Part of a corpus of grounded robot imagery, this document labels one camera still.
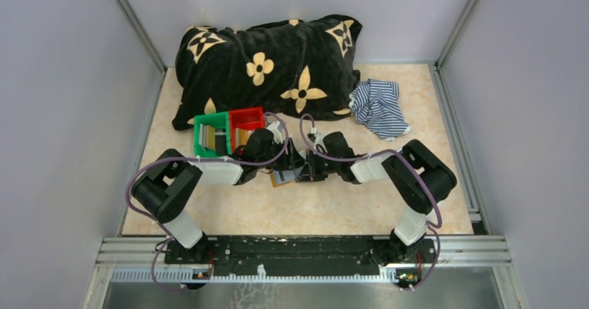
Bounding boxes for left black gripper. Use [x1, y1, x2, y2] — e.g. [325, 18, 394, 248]
[257, 137, 305, 172]

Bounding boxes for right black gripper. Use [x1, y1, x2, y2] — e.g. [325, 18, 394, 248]
[296, 149, 340, 183]

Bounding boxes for yellow leather card holder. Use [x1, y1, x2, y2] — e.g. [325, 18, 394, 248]
[270, 170, 297, 187]

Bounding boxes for red plastic bin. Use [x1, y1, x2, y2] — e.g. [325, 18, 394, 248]
[229, 107, 265, 151]

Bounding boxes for green plastic bin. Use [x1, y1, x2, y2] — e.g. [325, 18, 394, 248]
[194, 112, 231, 158]

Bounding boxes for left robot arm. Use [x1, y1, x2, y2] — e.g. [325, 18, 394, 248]
[127, 128, 304, 263]

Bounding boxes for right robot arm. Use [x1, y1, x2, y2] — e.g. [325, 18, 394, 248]
[301, 130, 457, 262]

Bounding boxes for cards in red bin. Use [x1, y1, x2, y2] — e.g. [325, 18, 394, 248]
[234, 127, 254, 147]

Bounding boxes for cards in green bin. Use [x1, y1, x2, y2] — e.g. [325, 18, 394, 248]
[198, 124, 228, 156]

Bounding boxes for blue striped cloth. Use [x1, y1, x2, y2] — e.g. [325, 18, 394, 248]
[349, 78, 412, 141]

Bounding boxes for black floral blanket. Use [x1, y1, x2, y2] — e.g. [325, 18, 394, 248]
[172, 15, 363, 131]

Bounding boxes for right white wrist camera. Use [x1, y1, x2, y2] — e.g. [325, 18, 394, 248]
[307, 131, 326, 153]

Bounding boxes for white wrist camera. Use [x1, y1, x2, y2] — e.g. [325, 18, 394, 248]
[265, 121, 288, 144]
[307, 131, 326, 153]

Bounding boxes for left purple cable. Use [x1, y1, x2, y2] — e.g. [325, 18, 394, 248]
[126, 111, 291, 294]

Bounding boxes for purple cable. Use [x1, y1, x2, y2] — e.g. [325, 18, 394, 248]
[126, 111, 291, 294]
[299, 113, 444, 292]

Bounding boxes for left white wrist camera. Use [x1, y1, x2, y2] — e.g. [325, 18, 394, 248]
[265, 121, 288, 144]

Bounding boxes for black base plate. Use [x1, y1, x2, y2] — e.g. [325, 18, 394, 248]
[164, 235, 436, 277]

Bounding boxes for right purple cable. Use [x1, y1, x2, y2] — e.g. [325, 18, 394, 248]
[299, 113, 444, 292]

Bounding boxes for aluminium front rail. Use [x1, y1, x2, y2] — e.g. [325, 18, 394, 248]
[96, 235, 512, 284]

